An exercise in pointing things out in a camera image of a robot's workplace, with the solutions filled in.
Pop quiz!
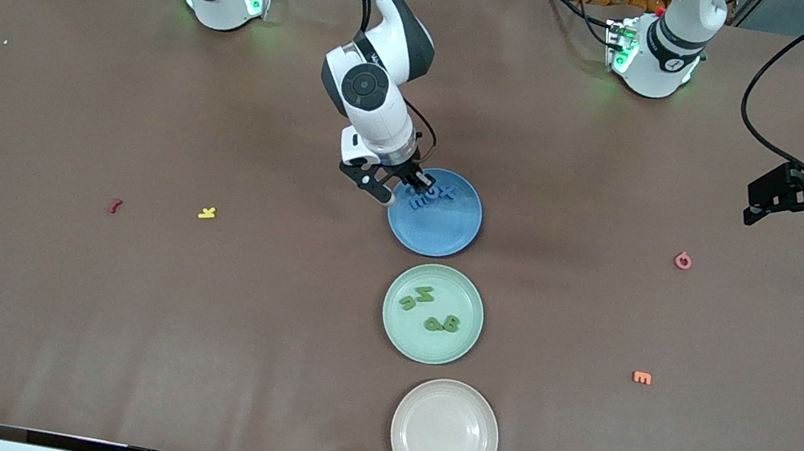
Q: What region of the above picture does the blue plate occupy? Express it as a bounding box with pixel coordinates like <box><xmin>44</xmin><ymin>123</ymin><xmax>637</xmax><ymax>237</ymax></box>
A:
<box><xmin>380</xmin><ymin>161</ymin><xmax>490</xmax><ymax>265</ymax></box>

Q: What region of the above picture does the pale green plate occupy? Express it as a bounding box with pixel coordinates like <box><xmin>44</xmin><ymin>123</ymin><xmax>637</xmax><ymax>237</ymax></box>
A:
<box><xmin>375</xmin><ymin>257</ymin><xmax>492</xmax><ymax>372</ymax></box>

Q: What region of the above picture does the pale pink plate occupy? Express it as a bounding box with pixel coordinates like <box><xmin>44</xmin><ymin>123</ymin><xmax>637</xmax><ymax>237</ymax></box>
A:
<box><xmin>387</xmin><ymin>371</ymin><xmax>508</xmax><ymax>451</ymax></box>

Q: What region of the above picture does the brown table mat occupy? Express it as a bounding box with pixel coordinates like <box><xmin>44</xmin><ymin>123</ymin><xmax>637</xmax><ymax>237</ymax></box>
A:
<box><xmin>0</xmin><ymin>0</ymin><xmax>804</xmax><ymax>451</ymax></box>

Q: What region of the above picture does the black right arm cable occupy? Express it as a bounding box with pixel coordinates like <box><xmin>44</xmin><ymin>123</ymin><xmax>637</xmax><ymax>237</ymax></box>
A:
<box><xmin>293</xmin><ymin>0</ymin><xmax>461</xmax><ymax>166</ymax></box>

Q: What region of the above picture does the black base cable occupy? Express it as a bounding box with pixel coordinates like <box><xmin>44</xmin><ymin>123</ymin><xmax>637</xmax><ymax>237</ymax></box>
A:
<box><xmin>540</xmin><ymin>0</ymin><xmax>622</xmax><ymax>48</ymax></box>

